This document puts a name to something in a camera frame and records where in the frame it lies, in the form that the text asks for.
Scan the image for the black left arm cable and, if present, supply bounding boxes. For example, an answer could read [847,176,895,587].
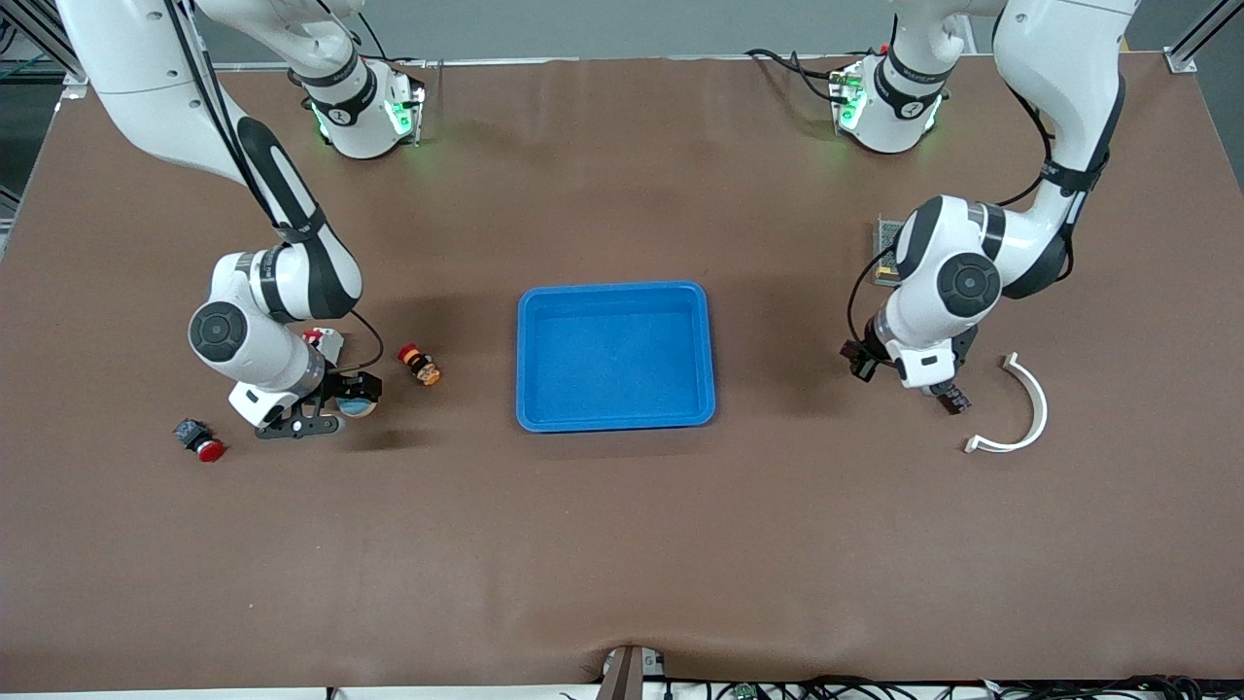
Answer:
[846,83,1109,366]

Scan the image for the aluminium frame profile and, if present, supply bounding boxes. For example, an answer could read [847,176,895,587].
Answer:
[0,0,88,98]
[1163,0,1244,74]

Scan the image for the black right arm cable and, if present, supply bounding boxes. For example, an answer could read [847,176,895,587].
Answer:
[165,0,386,372]

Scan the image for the brown table edge bracket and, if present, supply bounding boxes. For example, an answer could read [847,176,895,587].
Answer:
[598,645,668,700]

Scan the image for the blue plastic tray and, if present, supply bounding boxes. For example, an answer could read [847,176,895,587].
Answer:
[515,281,718,434]

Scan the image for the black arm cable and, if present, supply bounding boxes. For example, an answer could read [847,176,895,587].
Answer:
[165,0,386,372]
[846,83,1109,366]

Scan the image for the white curved plastic clamp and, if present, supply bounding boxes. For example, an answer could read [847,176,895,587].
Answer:
[963,352,1050,455]

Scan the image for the red pushbutton with blue block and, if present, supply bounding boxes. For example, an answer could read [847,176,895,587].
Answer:
[173,418,227,464]

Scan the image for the perforated metal power supply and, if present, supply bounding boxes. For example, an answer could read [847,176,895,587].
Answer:
[872,216,910,289]

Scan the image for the black cables at arm base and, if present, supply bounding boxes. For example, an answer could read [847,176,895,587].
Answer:
[744,47,843,98]

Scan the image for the orange black emergency stop button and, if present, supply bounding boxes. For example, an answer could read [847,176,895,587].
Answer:
[397,342,442,388]

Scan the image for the black cable bundle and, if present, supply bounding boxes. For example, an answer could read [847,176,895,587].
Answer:
[671,675,1244,700]

